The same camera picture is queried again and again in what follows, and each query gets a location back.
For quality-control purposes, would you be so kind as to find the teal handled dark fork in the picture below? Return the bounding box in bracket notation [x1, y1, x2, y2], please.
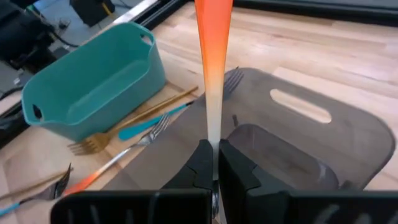
[118, 66, 245, 141]
[0, 163, 73, 218]

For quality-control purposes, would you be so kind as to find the grey translucent plastic bin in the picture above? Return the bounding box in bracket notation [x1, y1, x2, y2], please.
[102, 67, 396, 191]

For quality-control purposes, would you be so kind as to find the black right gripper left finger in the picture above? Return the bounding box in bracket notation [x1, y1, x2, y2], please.
[51, 139, 215, 224]

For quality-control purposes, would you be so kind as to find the black equipment box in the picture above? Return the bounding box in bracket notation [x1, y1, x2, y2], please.
[70, 0, 116, 27]

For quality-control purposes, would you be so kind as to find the orange handled silver fork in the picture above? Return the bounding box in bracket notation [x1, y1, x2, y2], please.
[63, 113, 171, 197]
[194, 0, 234, 218]

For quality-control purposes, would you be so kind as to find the teal plastic bin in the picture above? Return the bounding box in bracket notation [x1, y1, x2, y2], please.
[21, 21, 167, 142]

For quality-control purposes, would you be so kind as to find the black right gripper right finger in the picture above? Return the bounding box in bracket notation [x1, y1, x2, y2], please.
[218, 139, 398, 224]

